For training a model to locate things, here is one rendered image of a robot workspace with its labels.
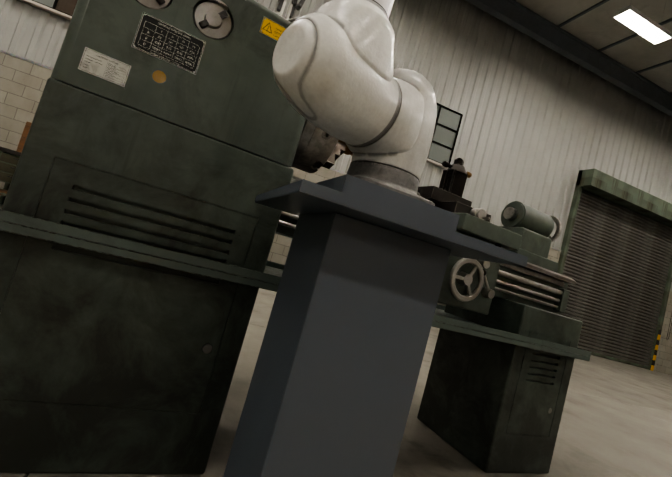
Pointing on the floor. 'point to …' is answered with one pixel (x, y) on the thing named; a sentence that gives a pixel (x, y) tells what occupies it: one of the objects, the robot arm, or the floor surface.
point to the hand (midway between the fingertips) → (284, 14)
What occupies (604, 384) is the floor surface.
